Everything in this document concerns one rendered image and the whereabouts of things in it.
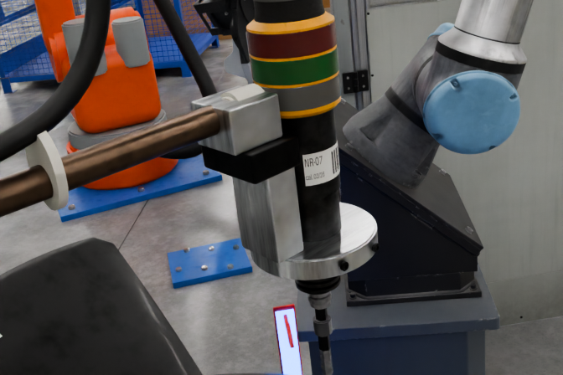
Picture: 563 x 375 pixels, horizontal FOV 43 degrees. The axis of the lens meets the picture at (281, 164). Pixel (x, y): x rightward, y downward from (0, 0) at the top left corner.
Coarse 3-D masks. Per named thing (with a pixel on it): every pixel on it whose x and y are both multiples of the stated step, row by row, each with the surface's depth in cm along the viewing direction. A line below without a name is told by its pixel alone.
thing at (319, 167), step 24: (288, 120) 35; (312, 120) 35; (312, 144) 36; (336, 144) 37; (312, 168) 36; (336, 168) 37; (312, 192) 36; (336, 192) 38; (312, 216) 37; (336, 216) 38; (312, 240) 38; (312, 288) 39
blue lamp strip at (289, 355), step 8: (280, 312) 81; (288, 312) 81; (280, 320) 81; (288, 320) 82; (280, 328) 82; (280, 336) 82; (296, 336) 82; (280, 344) 83; (288, 344) 83; (296, 344) 83; (288, 352) 83; (296, 352) 83; (288, 360) 84; (296, 360) 84; (288, 368) 84; (296, 368) 84
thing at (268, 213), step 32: (256, 96) 33; (224, 128) 32; (256, 128) 33; (224, 160) 34; (256, 160) 33; (288, 160) 34; (256, 192) 35; (288, 192) 35; (256, 224) 36; (288, 224) 36; (352, 224) 39; (256, 256) 38; (288, 256) 36; (320, 256) 36; (352, 256) 36
